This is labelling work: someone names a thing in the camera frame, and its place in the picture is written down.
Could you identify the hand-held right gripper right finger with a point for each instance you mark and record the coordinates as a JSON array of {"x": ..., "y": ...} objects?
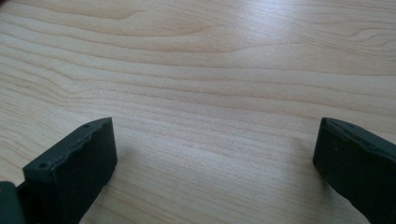
[{"x": 358, "y": 168}]

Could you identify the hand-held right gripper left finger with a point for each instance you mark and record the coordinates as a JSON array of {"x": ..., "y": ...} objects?
[{"x": 71, "y": 174}]

